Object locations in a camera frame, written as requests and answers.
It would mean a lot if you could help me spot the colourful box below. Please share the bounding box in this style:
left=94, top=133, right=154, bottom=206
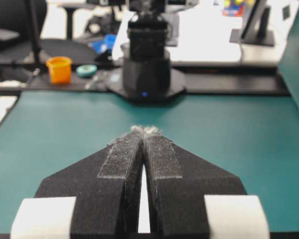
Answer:
left=222, top=0, right=245, bottom=17

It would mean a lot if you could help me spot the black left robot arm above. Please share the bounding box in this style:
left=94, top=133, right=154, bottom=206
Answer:
left=106, top=0, right=185, bottom=102

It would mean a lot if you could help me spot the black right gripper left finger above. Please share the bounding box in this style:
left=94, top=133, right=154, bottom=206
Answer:
left=10, top=131, right=143, bottom=239

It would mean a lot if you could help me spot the teal tape roll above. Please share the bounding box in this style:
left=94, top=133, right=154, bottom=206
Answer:
left=76, top=64, right=98, bottom=78

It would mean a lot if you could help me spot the black office chair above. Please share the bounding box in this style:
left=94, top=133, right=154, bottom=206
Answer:
left=0, top=0, right=97, bottom=83

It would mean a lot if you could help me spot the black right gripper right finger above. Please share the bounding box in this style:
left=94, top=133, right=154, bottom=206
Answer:
left=142, top=129, right=270, bottom=239

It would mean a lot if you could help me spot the black monitor stand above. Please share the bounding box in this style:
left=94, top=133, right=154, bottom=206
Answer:
left=229, top=0, right=275, bottom=47

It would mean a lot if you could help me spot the blue plastic bag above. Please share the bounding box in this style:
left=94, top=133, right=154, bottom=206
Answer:
left=88, top=34, right=117, bottom=54

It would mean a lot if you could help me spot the orange plastic cup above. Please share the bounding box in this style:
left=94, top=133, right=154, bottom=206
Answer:
left=45, top=56, right=72, bottom=85

